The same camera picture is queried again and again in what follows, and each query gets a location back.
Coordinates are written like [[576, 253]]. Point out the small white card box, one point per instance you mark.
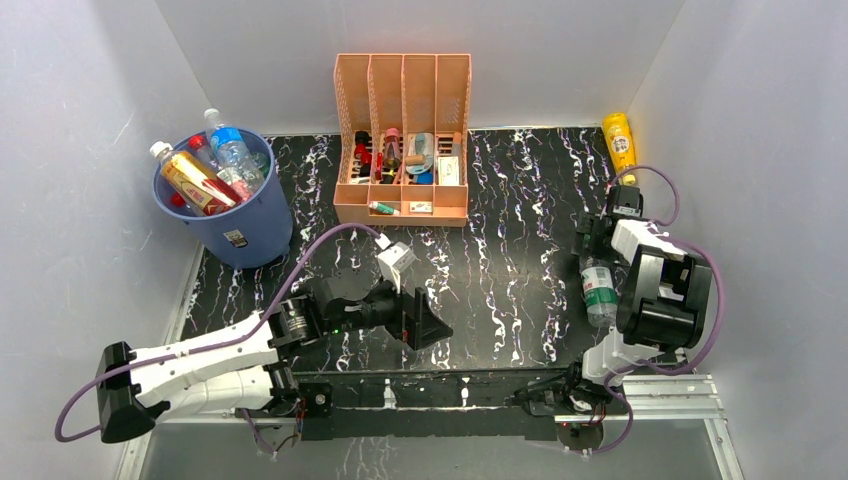
[[420, 207]]

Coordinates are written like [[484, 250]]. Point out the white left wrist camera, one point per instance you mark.
[[393, 260]]

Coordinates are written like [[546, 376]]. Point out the peach plastic desk organizer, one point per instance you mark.
[[404, 124]]

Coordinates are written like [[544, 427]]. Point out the pink capped dark bottle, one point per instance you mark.
[[389, 159]]

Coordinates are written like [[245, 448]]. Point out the red black toy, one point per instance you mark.
[[362, 157]]

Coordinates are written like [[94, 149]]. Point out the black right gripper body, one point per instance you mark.
[[588, 224]]

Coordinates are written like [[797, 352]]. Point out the brown tea bottle red label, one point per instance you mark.
[[194, 181]]

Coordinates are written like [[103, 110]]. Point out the small green white tube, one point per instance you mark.
[[383, 209]]

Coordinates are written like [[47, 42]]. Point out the green plastic bottle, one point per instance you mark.
[[262, 162]]

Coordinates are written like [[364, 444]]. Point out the light blue tape dispenser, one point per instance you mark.
[[420, 153]]

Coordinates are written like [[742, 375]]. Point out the clear bottle green cap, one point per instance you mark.
[[598, 292]]

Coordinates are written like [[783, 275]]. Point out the clear bottle blue label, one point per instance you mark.
[[233, 155]]

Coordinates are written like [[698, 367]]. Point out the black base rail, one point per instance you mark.
[[538, 404]]

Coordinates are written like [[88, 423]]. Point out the blue plastic bin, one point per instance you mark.
[[249, 236]]

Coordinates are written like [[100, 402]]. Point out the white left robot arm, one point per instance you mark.
[[247, 366]]

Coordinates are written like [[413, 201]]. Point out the clear bottle red cap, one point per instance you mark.
[[208, 159]]

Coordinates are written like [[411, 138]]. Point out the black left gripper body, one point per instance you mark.
[[384, 307]]

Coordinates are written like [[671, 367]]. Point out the yellow drink bottle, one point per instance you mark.
[[618, 137]]

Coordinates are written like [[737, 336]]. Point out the clear bottle red label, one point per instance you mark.
[[181, 205]]

